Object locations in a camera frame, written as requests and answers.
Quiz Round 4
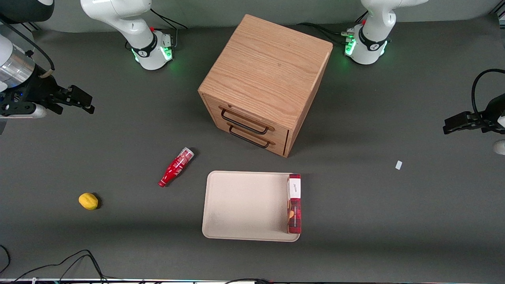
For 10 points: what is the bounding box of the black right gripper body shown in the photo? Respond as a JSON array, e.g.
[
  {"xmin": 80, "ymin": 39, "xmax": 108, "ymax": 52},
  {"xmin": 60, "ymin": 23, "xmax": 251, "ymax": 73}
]
[{"xmin": 0, "ymin": 67, "xmax": 69, "ymax": 117}]

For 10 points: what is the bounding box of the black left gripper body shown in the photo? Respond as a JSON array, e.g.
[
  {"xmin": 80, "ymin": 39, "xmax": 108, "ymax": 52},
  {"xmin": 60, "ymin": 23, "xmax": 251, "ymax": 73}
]
[{"xmin": 477, "ymin": 94, "xmax": 505, "ymax": 135}]

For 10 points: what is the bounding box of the red coke bottle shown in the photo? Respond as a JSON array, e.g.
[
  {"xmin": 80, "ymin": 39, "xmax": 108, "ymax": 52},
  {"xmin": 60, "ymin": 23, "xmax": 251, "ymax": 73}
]
[{"xmin": 158, "ymin": 147, "xmax": 195, "ymax": 187}]

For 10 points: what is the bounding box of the beige plastic tray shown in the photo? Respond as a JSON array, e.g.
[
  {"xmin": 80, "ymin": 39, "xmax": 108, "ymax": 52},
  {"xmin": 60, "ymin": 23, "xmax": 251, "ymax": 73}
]
[{"xmin": 202, "ymin": 170, "xmax": 301, "ymax": 242}]

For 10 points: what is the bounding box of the yellow lemon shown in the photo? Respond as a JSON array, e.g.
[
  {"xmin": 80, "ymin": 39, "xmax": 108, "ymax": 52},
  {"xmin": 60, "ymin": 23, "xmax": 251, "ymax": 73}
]
[{"xmin": 79, "ymin": 192, "xmax": 99, "ymax": 210}]

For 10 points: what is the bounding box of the wooden drawer front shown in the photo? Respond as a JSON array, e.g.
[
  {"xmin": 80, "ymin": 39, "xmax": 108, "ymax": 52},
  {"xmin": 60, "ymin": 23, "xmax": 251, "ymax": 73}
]
[
  {"xmin": 211, "ymin": 114, "xmax": 288, "ymax": 155},
  {"xmin": 203, "ymin": 96, "xmax": 290, "ymax": 146}
]

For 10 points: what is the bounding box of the red cookie box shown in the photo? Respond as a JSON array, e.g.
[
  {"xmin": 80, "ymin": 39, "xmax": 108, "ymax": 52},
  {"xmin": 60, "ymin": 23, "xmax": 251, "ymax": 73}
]
[{"xmin": 287, "ymin": 174, "xmax": 302, "ymax": 234}]

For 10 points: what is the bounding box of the wooden drawer cabinet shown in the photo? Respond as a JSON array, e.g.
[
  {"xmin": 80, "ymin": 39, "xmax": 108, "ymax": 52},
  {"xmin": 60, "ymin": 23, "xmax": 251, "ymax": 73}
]
[{"xmin": 198, "ymin": 14, "xmax": 333, "ymax": 158}]

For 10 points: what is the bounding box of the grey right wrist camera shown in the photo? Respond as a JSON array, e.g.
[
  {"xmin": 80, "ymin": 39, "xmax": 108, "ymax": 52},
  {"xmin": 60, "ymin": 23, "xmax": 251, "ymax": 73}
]
[{"xmin": 0, "ymin": 103, "xmax": 47, "ymax": 119}]

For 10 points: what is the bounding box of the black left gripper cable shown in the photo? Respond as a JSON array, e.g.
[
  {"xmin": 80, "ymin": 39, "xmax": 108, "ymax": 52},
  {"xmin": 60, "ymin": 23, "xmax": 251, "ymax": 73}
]
[{"xmin": 471, "ymin": 69, "xmax": 505, "ymax": 116}]

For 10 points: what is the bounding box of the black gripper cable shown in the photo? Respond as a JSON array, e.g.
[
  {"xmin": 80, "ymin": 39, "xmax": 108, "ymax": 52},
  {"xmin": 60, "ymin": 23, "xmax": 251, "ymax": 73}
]
[
  {"xmin": 471, "ymin": 69, "xmax": 505, "ymax": 116},
  {"xmin": 0, "ymin": 14, "xmax": 54, "ymax": 79}
]

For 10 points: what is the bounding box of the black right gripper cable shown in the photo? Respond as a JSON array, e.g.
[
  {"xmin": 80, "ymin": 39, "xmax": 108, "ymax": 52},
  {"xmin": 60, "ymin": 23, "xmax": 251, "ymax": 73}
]
[{"xmin": 0, "ymin": 14, "xmax": 54, "ymax": 79}]

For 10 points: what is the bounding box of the black right arm base cable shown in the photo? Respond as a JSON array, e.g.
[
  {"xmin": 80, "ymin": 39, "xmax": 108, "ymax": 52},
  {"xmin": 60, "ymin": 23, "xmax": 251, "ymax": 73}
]
[{"xmin": 125, "ymin": 8, "xmax": 189, "ymax": 50}]

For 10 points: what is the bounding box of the black arm base cable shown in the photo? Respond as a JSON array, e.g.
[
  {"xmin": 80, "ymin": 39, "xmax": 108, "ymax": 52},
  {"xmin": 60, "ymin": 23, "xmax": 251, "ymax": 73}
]
[
  {"xmin": 297, "ymin": 11, "xmax": 369, "ymax": 45},
  {"xmin": 125, "ymin": 8, "xmax": 189, "ymax": 50}
]

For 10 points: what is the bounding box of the black metal drawer handle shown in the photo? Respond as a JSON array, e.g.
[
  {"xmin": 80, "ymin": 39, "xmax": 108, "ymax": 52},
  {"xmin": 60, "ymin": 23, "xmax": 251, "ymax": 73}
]
[
  {"xmin": 221, "ymin": 108, "xmax": 269, "ymax": 135},
  {"xmin": 229, "ymin": 125, "xmax": 271, "ymax": 149}
]

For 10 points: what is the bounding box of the long black floor cable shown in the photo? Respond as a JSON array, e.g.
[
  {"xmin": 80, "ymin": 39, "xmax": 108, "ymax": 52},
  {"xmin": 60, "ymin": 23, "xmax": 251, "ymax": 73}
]
[
  {"xmin": 59, "ymin": 254, "xmax": 104, "ymax": 284},
  {"xmin": 12, "ymin": 249, "xmax": 108, "ymax": 284}
]

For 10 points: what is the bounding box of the black looped floor cable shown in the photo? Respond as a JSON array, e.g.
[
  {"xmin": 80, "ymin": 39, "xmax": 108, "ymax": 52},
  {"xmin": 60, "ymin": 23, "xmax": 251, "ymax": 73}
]
[{"xmin": 0, "ymin": 245, "xmax": 10, "ymax": 275}]

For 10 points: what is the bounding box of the black left arm base cable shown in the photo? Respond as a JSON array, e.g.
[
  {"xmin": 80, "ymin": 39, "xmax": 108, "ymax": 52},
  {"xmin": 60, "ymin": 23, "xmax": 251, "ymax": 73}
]
[{"xmin": 297, "ymin": 11, "xmax": 369, "ymax": 45}]

